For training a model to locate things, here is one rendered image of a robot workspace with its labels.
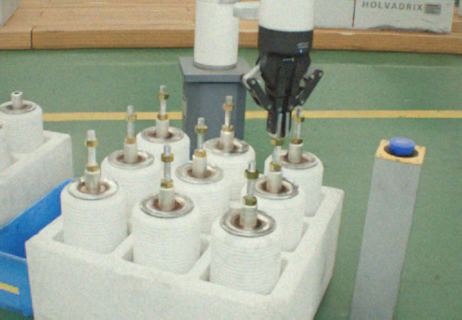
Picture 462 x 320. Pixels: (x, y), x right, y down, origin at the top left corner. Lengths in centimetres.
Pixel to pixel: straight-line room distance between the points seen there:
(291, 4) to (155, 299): 43
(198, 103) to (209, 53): 11
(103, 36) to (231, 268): 204
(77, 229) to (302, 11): 43
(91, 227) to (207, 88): 53
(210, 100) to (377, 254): 53
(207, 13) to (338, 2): 170
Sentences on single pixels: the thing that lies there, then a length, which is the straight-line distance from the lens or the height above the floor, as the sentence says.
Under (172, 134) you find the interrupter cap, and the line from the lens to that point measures 117.
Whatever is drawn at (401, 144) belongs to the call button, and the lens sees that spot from 99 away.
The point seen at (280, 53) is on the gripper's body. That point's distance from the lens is 88.
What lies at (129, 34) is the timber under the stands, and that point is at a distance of 281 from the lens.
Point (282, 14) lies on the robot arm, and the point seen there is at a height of 52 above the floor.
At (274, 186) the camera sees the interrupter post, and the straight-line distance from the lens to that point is 97.
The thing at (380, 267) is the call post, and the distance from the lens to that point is 106.
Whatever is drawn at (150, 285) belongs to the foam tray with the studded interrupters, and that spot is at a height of 17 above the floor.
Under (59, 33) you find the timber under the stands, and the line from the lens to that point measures 282.
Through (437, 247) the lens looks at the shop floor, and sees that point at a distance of 142.
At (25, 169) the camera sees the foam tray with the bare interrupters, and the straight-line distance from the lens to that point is 124.
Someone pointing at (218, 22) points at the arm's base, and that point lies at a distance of 136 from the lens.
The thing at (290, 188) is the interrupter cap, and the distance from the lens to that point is 99.
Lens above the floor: 67
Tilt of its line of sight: 22 degrees down
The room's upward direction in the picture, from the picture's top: 3 degrees clockwise
